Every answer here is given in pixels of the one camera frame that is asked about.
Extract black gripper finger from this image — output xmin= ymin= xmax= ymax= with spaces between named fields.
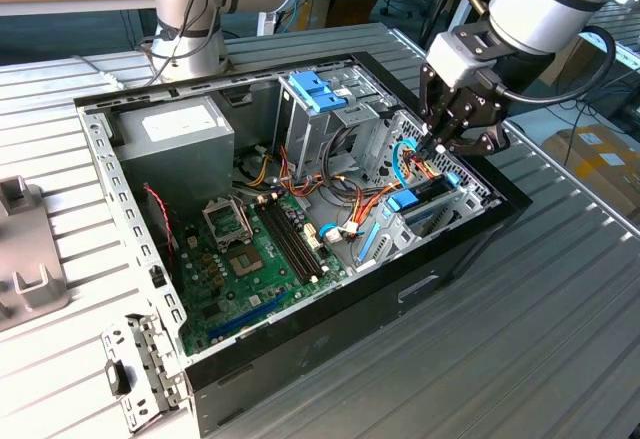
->
xmin=417 ymin=62 xmax=445 ymax=157
xmin=434 ymin=120 xmax=512 ymax=159

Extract red yellow power wire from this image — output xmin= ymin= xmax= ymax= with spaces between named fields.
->
xmin=406 ymin=152 xmax=447 ymax=181

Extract yellow orange supply wires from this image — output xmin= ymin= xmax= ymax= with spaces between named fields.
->
xmin=245 ymin=155 xmax=275 ymax=189

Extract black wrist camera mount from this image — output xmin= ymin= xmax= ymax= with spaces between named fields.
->
xmin=451 ymin=22 xmax=507 ymax=61

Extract black open PC case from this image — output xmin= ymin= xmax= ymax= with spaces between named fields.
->
xmin=73 ymin=50 xmax=534 ymax=439

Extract short blue data wire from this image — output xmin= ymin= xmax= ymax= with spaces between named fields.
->
xmin=318 ymin=221 xmax=362 ymax=244

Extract black RAM slot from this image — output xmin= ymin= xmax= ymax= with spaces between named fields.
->
xmin=270 ymin=201 xmax=325 ymax=278
xmin=260 ymin=204 xmax=315 ymax=284

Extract orange yellow wire bundle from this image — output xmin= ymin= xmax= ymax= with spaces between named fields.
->
xmin=344 ymin=178 xmax=404 ymax=238

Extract metal socket cover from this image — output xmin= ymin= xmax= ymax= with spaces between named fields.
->
xmin=201 ymin=197 xmax=252 ymax=251

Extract red black twisted wire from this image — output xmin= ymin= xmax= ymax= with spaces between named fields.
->
xmin=142 ymin=184 xmax=180 ymax=256

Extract blue expansion slot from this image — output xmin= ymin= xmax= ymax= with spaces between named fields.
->
xmin=207 ymin=291 xmax=290 ymax=341

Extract CPU socket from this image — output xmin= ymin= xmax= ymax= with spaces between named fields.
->
xmin=227 ymin=243 xmax=266 ymax=280

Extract green motherboard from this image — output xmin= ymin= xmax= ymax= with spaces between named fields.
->
xmin=174 ymin=193 xmax=351 ymax=358

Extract cardboard boxes with labels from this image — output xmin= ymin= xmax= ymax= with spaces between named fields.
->
xmin=542 ymin=125 xmax=640 ymax=218

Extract blue plastic drive latch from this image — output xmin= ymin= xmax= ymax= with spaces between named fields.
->
xmin=288 ymin=72 xmax=353 ymax=116

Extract red orange wire bundle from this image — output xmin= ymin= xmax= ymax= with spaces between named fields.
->
xmin=277 ymin=144 xmax=329 ymax=200

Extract black case fan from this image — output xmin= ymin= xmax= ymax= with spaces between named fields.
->
xmin=143 ymin=188 xmax=175 ymax=261

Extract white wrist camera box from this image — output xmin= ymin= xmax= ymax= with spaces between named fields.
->
xmin=426 ymin=30 xmax=495 ymax=89

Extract white board connector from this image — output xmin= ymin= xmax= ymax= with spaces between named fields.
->
xmin=302 ymin=222 xmax=322 ymax=254

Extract grey metal drive cage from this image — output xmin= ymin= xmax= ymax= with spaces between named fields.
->
xmin=272 ymin=66 xmax=399 ymax=183

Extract black tripod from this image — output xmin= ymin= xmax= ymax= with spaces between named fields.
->
xmin=418 ymin=0 xmax=471 ymax=60

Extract hard disk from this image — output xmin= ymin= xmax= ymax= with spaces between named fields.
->
xmin=354 ymin=171 xmax=464 ymax=266

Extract black wire loop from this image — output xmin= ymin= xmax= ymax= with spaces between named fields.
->
xmin=321 ymin=122 xmax=386 ymax=205

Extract long blue data wire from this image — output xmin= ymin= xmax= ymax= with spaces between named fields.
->
xmin=391 ymin=139 xmax=420 ymax=189

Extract grey metal card retainer bracket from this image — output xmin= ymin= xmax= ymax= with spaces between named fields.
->
xmin=101 ymin=312 xmax=190 ymax=434

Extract grey power supply unit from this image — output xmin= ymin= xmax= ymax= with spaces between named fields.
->
xmin=115 ymin=93 xmax=236 ymax=210

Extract grey parts rack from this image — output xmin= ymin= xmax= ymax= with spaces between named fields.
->
xmin=0 ymin=175 xmax=71 ymax=334

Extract black camera cable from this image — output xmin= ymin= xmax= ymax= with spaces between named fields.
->
xmin=498 ymin=25 xmax=618 ymax=106

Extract grey metal disk bay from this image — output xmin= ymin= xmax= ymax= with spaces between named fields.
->
xmin=352 ymin=171 xmax=501 ymax=274

